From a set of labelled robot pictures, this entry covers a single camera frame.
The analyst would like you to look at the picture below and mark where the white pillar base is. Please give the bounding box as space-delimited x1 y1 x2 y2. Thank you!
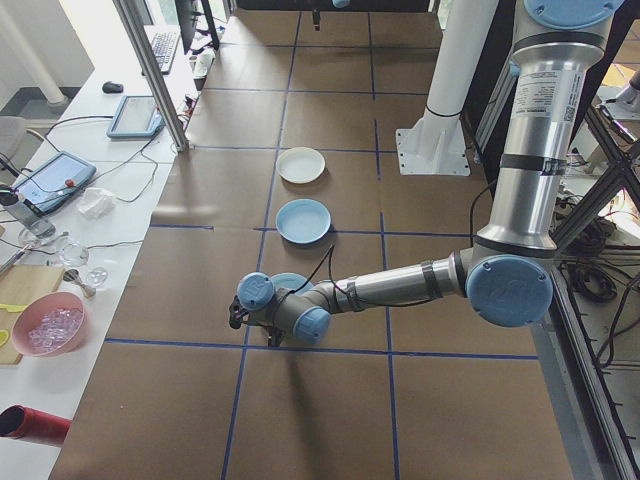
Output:
394 0 474 177

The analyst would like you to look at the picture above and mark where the white pipe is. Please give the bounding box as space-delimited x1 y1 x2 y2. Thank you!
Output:
0 0 69 106

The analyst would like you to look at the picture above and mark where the light blue teach pendant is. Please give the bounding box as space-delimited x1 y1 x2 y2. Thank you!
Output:
10 151 97 217
106 94 165 140

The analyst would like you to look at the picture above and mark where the black frame cover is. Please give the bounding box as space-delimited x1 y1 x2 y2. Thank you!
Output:
462 0 521 201

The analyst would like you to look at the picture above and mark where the metal V-shaped frame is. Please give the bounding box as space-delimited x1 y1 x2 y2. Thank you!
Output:
472 54 640 480

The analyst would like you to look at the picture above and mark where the clear glass bowl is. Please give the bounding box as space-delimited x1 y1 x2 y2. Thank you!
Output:
54 237 90 269

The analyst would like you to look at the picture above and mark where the aluminium profile post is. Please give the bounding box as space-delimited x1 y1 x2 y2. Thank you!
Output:
112 0 190 154

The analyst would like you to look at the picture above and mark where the metal spoon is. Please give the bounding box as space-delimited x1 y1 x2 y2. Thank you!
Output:
0 230 69 276

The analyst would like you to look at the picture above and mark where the small clear glass lid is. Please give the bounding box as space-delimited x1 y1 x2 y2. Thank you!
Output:
84 267 110 291

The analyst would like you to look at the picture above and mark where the light blue round plate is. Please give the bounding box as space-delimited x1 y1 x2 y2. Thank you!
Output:
275 198 333 246
269 272 316 297

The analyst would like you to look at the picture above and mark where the white side desk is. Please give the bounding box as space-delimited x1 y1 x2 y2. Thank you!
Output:
0 29 229 480

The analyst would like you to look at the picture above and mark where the red cylinder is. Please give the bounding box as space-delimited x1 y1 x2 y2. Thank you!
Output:
0 404 74 448

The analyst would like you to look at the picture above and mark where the black computer monitor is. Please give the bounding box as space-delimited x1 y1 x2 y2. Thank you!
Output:
173 0 221 55

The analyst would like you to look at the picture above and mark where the black desk cable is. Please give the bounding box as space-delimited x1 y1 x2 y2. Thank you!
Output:
45 114 114 144

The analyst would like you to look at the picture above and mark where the pink bowl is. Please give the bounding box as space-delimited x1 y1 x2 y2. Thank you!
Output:
11 292 91 357

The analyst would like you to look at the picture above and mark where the small metal jigger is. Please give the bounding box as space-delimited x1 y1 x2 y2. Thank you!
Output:
64 268 96 299

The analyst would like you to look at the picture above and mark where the wooden cutting board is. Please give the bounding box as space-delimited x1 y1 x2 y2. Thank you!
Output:
0 264 66 365

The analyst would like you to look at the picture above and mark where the white round plate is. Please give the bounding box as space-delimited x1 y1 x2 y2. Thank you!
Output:
277 146 327 185

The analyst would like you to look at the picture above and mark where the crumpled white tissue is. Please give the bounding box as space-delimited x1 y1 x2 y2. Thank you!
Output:
75 187 117 221

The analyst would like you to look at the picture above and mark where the black computer keyboard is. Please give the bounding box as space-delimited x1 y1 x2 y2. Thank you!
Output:
149 31 181 76

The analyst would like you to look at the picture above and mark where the grey chair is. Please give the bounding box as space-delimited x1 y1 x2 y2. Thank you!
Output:
0 115 46 176

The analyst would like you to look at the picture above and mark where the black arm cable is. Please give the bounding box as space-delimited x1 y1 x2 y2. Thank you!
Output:
292 184 501 309

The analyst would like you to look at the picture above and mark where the black cable bundle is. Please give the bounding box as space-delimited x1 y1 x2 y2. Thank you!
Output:
557 214 640 371

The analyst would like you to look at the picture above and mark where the clear bottle with black cap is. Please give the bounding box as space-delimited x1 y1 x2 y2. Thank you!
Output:
0 184 56 239

